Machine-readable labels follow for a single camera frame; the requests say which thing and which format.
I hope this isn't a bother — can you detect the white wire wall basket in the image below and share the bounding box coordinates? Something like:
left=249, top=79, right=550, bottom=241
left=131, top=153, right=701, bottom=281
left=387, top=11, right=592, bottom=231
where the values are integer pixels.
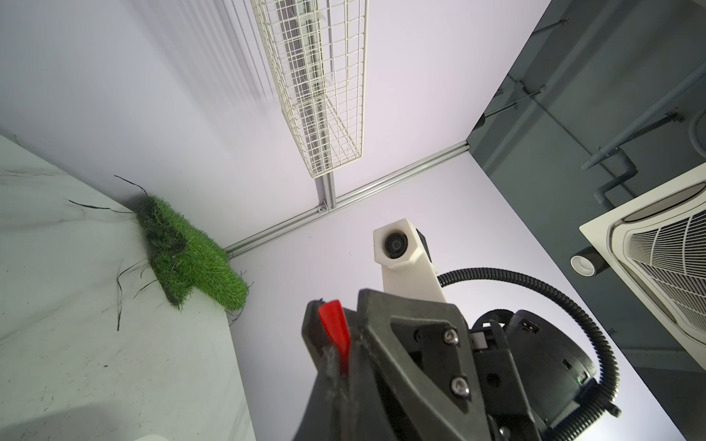
left=251, top=0, right=370, bottom=178

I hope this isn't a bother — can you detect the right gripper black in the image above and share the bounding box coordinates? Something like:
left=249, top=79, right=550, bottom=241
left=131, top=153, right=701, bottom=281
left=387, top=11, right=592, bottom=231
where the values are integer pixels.
left=358, top=290, right=598, bottom=440

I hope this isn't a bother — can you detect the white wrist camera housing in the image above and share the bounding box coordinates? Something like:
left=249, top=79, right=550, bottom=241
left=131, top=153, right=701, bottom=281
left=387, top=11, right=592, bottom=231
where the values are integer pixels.
left=373, top=219, right=447, bottom=303

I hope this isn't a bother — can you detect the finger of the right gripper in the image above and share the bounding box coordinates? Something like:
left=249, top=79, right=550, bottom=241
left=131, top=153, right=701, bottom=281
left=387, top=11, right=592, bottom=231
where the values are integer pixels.
left=294, top=300, right=349, bottom=440

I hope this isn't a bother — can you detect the black corrugated cable conduit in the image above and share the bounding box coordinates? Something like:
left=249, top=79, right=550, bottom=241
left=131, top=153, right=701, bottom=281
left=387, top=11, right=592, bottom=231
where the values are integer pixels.
left=436, top=266, right=623, bottom=441

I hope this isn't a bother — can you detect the ceiling air conditioner vent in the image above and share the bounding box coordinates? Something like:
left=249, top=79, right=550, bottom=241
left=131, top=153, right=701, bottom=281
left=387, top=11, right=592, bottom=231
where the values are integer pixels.
left=570, top=165, right=705, bottom=366

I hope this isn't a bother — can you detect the green artificial grass mat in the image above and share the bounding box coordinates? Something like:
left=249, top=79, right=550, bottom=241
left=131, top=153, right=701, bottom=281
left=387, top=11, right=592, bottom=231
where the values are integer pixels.
left=135, top=196, right=249, bottom=312

